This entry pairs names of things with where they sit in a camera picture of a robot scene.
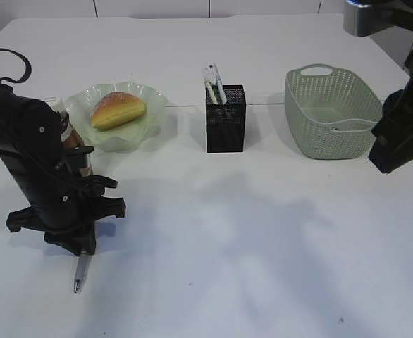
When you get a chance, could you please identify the green woven plastic basket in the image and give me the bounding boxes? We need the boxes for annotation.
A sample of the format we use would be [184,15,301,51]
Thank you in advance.
[284,64,382,160]

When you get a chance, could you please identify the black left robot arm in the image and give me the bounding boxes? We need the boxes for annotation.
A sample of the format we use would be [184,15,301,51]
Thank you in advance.
[0,51,126,256]

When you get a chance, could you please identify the grey white ballpoint pen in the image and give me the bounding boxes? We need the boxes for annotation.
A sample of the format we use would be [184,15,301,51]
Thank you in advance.
[73,251,90,293]

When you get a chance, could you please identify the black mesh pen holder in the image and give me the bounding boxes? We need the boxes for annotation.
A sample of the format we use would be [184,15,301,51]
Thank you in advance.
[205,84,247,153]

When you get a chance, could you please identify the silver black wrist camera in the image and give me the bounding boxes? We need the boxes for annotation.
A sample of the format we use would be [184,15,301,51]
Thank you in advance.
[343,0,413,37]

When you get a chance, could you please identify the blue clear ballpoint pen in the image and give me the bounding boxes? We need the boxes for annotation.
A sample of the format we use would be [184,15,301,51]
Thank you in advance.
[216,80,227,105]

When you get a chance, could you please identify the brown Nescafe coffee bottle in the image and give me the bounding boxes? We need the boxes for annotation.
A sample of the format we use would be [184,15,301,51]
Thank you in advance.
[44,95,94,177]

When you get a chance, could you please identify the clear plastic ruler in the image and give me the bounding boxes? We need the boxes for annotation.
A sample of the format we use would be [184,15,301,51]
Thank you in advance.
[202,63,221,86]

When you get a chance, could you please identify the blue black right robot arm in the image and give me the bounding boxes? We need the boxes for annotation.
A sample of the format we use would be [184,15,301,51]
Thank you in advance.
[369,50,413,174]

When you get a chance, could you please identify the green wavy glass plate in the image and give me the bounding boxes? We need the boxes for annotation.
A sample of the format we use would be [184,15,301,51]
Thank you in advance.
[65,82,168,152]

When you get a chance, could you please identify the sugared bread roll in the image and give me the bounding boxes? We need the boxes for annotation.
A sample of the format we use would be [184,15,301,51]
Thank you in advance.
[91,92,146,130]

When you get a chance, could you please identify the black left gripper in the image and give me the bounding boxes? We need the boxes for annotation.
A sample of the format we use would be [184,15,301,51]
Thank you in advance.
[0,101,127,257]

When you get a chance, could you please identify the beige white ballpoint pen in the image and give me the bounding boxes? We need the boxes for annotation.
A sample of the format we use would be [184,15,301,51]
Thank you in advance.
[204,81,218,105]

